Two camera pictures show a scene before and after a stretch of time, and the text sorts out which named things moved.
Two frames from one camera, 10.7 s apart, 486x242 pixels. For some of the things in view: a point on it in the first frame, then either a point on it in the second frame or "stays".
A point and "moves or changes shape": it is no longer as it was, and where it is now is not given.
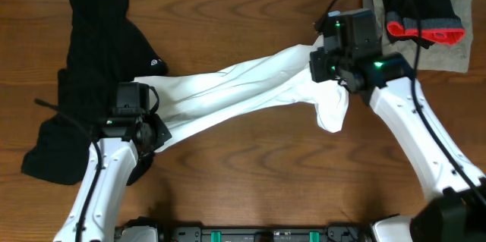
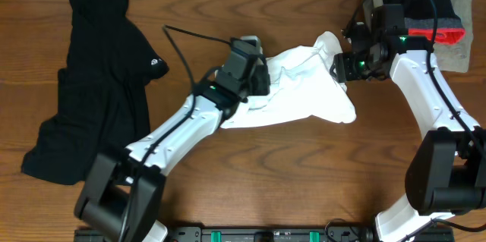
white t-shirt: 194,99 moves or changes shape
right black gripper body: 324,67 → 356,67
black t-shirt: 104,48 stays
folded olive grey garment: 450,58 stays
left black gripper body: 158,133 → 260,81
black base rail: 321,234 stays
